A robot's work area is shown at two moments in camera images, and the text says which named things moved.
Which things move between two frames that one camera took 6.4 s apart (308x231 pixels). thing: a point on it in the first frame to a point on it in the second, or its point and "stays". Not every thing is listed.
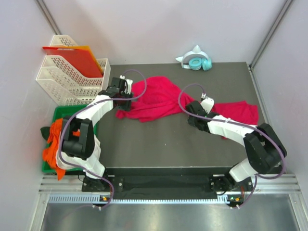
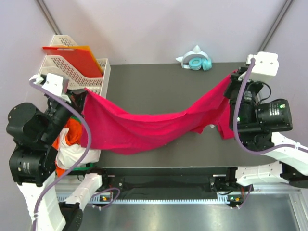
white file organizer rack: [59, 77] stays
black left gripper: [126, 107] to [78, 95]
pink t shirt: [160, 100] to [110, 126]
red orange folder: [79, 57] stays
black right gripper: [190, 121] to [235, 79]
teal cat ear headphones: [196, 59] stays
